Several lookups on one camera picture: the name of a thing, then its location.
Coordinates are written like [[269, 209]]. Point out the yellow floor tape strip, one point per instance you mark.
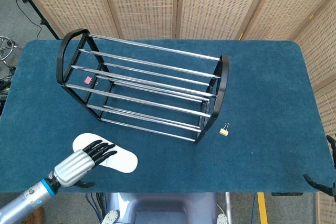
[[262, 208]]

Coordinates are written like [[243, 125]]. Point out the black and chrome shoe rack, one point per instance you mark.
[[60, 61]]

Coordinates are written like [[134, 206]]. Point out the yellow binder clip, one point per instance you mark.
[[223, 132]]

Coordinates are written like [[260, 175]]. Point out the black table bracket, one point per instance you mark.
[[287, 193]]

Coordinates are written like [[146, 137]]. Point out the chrome chair base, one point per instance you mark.
[[5, 42]]

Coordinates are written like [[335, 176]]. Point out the pink tag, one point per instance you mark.
[[87, 80]]

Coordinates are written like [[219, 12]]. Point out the black stand leg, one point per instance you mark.
[[36, 11]]

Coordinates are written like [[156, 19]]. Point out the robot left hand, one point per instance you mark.
[[72, 163]]

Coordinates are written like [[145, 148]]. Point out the blue-grey robot torso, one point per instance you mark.
[[162, 208]]

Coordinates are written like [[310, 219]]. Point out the white slipper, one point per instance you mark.
[[123, 161]]

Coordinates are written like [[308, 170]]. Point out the woven wooden folding screen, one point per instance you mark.
[[144, 3]]

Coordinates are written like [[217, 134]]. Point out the blue carpet table cover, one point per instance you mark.
[[262, 90]]

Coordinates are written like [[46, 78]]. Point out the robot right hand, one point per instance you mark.
[[323, 187]]

